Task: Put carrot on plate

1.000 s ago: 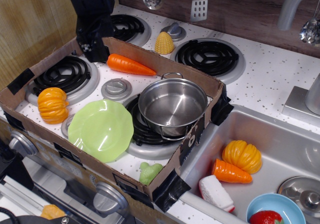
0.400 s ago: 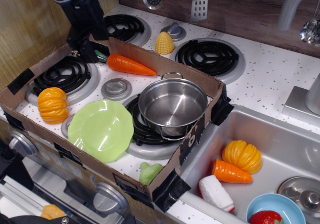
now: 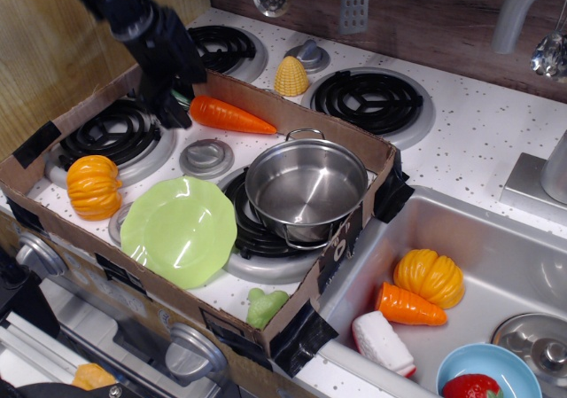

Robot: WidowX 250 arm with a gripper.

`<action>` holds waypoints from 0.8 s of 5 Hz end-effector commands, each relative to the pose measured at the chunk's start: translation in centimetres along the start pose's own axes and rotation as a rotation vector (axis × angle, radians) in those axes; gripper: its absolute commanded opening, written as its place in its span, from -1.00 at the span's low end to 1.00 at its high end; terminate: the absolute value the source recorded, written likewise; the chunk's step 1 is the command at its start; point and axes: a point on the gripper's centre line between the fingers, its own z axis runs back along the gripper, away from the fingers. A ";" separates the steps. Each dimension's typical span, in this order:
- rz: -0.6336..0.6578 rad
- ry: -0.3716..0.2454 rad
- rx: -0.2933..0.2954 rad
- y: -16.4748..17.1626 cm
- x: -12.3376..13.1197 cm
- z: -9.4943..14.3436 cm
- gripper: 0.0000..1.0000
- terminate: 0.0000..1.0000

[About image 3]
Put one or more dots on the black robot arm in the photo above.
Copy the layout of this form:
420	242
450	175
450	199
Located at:
110	11

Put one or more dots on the red toy strawberry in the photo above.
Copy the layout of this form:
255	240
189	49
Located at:
471	386

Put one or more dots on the silver pot lid in sink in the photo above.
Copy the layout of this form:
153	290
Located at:
540	341

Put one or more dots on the silver oven knob right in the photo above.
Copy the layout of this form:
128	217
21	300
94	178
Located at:
191	355

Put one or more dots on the black burner back right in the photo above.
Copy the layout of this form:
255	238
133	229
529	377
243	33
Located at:
382	102

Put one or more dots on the silver oven knob left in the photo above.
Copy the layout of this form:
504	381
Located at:
39	257

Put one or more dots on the orange toy pumpkin on stove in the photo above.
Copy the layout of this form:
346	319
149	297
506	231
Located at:
93	187

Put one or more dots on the green toy broccoli piece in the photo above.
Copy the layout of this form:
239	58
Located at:
263	307

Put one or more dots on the orange toy pumpkin in sink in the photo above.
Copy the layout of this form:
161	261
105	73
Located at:
436	278

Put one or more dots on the orange toy carrot green top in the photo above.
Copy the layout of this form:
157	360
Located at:
218	114

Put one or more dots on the silver stove knob back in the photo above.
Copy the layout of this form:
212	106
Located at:
311	56

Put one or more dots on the light green plastic plate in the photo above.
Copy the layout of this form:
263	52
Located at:
182	229

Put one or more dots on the stainless steel pot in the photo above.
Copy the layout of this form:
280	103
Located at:
304	188

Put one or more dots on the silver stove knob centre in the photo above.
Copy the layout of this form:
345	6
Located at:
206	159

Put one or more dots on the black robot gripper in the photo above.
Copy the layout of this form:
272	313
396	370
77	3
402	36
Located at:
163	48

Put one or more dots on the yellow toy corn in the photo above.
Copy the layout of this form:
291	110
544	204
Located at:
291	78

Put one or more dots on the orange toy under counter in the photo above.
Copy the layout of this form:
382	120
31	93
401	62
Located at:
91	376

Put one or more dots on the light blue bowl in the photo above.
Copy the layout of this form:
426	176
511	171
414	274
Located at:
511	373

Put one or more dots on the silver sink faucet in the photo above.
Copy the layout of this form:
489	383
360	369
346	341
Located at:
535	185

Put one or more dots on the black burner back left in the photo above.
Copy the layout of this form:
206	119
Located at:
231	51

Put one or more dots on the silver oven knob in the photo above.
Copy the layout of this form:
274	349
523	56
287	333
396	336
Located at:
191	355
39	257

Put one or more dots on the orange toy carrot in sink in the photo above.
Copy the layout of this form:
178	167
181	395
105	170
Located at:
404	307

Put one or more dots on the white red toy cake slice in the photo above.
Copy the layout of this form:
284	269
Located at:
376	340

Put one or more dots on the black burner front right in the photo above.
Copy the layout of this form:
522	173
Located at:
259	255

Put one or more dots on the brown cardboard fence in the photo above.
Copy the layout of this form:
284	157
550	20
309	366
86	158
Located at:
288	329

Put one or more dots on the hanging grey toy spatula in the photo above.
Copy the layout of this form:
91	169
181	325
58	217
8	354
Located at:
353	17

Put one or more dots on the silver stove knob under plate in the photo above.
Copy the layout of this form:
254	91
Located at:
115	223

